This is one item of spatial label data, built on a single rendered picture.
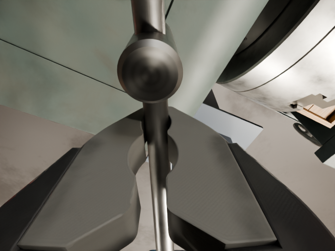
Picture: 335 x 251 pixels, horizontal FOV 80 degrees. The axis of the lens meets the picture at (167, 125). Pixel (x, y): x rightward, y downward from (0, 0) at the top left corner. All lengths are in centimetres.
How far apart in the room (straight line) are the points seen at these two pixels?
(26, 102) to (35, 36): 8
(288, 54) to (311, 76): 5
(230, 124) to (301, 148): 144
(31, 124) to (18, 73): 190
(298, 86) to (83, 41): 27
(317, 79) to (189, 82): 16
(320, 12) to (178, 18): 14
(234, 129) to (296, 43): 68
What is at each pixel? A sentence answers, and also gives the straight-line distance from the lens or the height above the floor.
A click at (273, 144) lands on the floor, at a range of 211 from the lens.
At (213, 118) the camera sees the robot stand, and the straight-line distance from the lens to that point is 86.
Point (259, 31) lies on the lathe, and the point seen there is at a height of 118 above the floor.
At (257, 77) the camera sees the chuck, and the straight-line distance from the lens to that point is 31.
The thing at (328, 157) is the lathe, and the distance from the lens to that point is 93.
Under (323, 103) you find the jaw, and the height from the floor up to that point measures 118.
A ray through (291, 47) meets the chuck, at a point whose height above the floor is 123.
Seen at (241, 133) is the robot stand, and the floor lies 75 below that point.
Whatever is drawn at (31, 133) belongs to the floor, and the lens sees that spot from 225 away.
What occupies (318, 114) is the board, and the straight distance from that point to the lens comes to 83.
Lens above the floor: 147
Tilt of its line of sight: 56 degrees down
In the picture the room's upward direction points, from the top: 177 degrees counter-clockwise
